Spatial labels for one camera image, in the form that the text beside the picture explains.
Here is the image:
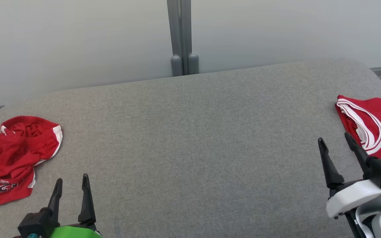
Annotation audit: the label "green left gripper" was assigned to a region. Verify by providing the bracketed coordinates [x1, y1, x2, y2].
[47, 174, 104, 238]

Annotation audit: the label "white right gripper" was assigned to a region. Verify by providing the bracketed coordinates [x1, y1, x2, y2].
[317, 132, 381, 219]

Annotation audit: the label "red shorts with white stripe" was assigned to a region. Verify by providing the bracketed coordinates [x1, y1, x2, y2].
[0, 115, 63, 207]

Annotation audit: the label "grey metal partition post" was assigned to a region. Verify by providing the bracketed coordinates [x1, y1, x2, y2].
[166, 0, 200, 77]

